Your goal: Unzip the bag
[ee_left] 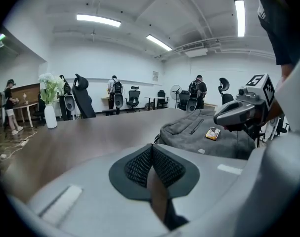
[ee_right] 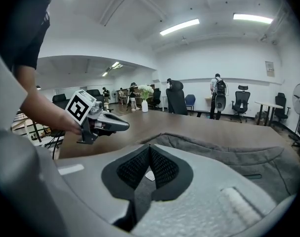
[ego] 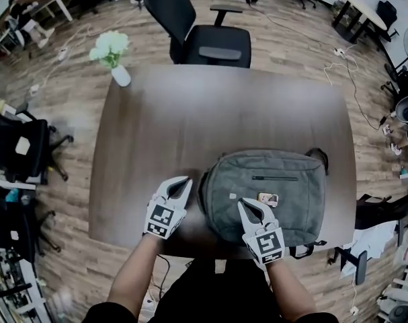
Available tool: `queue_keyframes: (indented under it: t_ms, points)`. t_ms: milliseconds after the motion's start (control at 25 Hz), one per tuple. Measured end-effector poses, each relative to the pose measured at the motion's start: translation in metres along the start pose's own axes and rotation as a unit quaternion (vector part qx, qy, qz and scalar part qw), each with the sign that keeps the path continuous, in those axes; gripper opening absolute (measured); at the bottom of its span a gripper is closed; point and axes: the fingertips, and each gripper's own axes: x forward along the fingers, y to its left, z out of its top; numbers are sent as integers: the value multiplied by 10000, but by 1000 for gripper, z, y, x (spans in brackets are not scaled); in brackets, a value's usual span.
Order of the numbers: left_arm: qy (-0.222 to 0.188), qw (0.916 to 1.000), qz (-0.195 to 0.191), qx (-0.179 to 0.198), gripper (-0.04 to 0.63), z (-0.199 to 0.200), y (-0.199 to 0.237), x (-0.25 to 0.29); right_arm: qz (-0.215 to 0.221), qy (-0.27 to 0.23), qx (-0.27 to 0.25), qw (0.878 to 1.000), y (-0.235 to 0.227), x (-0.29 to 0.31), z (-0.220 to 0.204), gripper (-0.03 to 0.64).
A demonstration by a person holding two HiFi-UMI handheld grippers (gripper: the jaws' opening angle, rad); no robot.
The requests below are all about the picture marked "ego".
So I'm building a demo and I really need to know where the white cloth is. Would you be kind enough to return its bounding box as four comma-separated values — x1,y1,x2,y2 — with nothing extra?
340,219,408,277

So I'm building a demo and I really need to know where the black office chair with armrests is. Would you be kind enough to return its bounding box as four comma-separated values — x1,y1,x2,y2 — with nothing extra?
142,0,253,69

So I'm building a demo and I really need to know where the person's right forearm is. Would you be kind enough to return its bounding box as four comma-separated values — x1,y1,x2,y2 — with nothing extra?
266,256,318,318

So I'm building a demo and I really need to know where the yellow desk with white legs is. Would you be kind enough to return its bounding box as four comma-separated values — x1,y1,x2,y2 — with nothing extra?
0,98,26,117

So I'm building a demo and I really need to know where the person's black clothing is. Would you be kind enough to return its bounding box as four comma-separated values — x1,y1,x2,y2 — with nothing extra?
85,256,341,323

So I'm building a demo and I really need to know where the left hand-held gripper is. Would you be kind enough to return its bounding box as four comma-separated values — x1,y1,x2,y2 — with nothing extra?
142,176,194,240

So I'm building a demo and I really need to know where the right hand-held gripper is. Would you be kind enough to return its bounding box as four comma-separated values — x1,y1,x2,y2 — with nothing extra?
237,197,287,266

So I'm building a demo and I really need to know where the black cable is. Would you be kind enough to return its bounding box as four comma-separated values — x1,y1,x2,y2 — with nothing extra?
155,253,172,299
249,2,386,131

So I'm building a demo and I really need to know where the person's left forearm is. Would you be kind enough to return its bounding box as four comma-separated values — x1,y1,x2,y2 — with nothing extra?
106,232,163,316

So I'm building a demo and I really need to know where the white cable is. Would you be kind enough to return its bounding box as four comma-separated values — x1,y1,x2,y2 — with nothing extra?
322,44,360,87

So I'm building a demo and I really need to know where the white vase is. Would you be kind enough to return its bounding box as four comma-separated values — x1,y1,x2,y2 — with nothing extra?
110,65,132,88

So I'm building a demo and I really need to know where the white flower bouquet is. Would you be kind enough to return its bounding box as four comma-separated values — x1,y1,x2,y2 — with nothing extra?
89,31,131,69

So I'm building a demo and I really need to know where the black mesh office chair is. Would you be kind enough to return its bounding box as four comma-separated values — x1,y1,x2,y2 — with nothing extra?
0,186,62,265
0,108,75,186

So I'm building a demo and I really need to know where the oval white table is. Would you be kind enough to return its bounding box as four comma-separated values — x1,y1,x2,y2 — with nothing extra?
331,0,390,45

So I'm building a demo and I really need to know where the cluttered metal rack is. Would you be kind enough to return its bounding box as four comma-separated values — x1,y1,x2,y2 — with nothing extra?
0,247,54,323

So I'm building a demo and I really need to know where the black chair with grey armrest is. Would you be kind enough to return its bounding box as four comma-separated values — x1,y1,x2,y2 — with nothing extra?
327,246,370,287

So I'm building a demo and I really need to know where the grey backpack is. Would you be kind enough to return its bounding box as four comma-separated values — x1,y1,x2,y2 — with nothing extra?
197,147,329,259

